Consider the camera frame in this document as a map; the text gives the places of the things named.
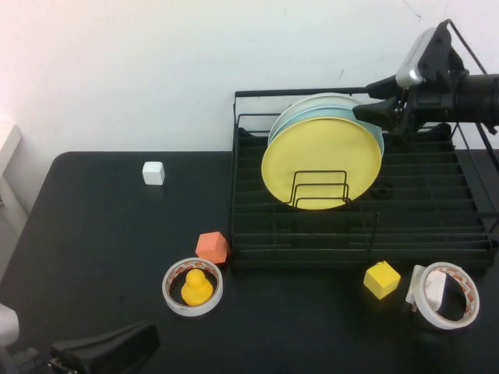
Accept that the white plate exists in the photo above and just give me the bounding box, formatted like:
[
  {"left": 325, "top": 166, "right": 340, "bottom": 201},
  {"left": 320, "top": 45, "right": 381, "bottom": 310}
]
[{"left": 270, "top": 92, "right": 364, "bottom": 133}]

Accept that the light blue plate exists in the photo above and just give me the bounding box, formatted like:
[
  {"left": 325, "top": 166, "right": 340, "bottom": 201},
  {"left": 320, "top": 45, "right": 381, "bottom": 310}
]
[{"left": 267, "top": 104, "right": 387, "bottom": 157}]

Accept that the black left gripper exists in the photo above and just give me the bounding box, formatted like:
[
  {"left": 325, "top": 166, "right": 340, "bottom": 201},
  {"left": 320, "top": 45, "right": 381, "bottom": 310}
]
[{"left": 48, "top": 320, "right": 161, "bottom": 374}]

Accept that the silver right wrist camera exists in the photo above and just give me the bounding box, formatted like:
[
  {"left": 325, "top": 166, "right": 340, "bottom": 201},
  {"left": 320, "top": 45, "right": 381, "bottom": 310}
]
[{"left": 395, "top": 26, "right": 437, "bottom": 87}]

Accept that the black wire dish rack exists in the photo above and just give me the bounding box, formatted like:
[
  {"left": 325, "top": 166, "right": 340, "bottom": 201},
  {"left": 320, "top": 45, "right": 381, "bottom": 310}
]
[{"left": 227, "top": 84, "right": 499, "bottom": 270}]

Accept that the white power adapter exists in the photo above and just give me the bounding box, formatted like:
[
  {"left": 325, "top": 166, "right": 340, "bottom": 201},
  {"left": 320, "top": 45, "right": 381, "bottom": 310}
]
[{"left": 405, "top": 264, "right": 448, "bottom": 313}]

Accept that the yellow plate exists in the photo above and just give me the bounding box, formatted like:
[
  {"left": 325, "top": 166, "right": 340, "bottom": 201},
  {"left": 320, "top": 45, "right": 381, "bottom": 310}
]
[{"left": 260, "top": 115, "right": 384, "bottom": 212}]

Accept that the yellow rubber duck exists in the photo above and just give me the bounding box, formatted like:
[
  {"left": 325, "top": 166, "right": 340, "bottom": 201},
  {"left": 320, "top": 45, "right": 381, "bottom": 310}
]
[{"left": 180, "top": 269, "right": 214, "bottom": 306}]

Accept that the tape roll around duck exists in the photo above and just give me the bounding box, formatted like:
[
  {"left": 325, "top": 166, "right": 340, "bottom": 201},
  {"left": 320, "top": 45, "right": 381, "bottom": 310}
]
[{"left": 161, "top": 256, "right": 225, "bottom": 317}]

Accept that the orange cube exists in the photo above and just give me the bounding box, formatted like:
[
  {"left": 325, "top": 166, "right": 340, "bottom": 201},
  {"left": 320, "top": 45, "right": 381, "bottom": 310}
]
[{"left": 194, "top": 231, "right": 231, "bottom": 266}]

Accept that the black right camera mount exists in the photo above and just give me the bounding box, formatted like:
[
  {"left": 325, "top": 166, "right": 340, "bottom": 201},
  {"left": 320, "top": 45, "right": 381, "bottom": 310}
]
[{"left": 423, "top": 18, "right": 488, "bottom": 83}]

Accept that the tape roll around adapter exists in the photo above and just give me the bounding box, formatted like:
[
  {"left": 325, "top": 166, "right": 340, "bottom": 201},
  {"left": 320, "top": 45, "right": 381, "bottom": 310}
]
[{"left": 412, "top": 261, "right": 480, "bottom": 330}]

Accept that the yellow cube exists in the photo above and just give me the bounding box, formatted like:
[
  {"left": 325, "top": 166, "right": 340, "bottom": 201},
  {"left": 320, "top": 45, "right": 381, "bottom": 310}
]
[{"left": 363, "top": 259, "right": 402, "bottom": 301}]

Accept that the black round drain fitting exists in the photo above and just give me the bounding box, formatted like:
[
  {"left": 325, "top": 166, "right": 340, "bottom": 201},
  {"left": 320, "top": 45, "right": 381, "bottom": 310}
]
[{"left": 370, "top": 182, "right": 394, "bottom": 201}]

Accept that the white cabinet edge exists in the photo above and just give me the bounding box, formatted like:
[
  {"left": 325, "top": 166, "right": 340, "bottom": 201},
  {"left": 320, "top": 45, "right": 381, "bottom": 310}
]
[{"left": 0, "top": 124, "right": 30, "bottom": 219}]

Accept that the white cube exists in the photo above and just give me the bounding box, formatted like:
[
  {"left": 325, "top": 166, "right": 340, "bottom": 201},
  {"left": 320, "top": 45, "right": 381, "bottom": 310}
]
[{"left": 142, "top": 161, "right": 166, "bottom": 187}]

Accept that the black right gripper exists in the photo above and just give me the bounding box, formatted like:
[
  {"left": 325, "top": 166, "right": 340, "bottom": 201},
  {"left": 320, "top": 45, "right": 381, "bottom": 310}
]
[{"left": 352, "top": 69, "right": 462, "bottom": 146}]

